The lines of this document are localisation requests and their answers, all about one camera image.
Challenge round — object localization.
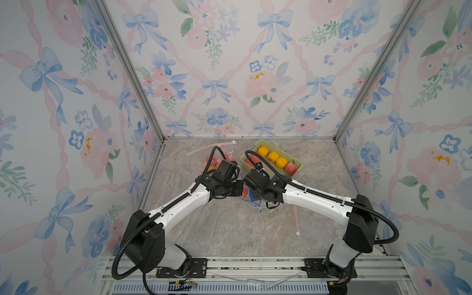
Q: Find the pink peach green leaf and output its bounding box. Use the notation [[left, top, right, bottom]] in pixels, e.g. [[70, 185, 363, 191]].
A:
[[242, 185, 250, 199]]

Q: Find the blue zipper clear bag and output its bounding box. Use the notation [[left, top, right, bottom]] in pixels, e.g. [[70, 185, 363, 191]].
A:
[[239, 188, 263, 216]]

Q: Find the pink zipper clear bag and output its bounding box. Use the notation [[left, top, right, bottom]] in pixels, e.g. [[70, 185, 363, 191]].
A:
[[184, 140, 237, 172], [293, 205, 346, 244]]

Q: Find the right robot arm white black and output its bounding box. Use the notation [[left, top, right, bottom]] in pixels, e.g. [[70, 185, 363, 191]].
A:
[[243, 169, 379, 279]]

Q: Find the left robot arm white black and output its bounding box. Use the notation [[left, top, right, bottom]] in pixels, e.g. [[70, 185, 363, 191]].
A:
[[111, 160, 243, 280]]

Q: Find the light green plastic basket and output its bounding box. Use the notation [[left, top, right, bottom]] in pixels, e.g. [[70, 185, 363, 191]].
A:
[[240, 140, 303, 177]]

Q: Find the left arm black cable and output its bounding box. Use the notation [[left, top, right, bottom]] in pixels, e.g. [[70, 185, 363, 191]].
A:
[[111, 146, 227, 295]]

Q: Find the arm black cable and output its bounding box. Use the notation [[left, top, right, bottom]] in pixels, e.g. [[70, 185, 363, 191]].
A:
[[245, 150, 400, 285], [111, 146, 227, 295]]

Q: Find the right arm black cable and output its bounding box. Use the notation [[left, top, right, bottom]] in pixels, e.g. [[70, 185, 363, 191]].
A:
[[245, 150, 400, 285]]

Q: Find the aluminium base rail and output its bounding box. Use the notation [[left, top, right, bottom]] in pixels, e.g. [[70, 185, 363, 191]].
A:
[[97, 256, 418, 295]]

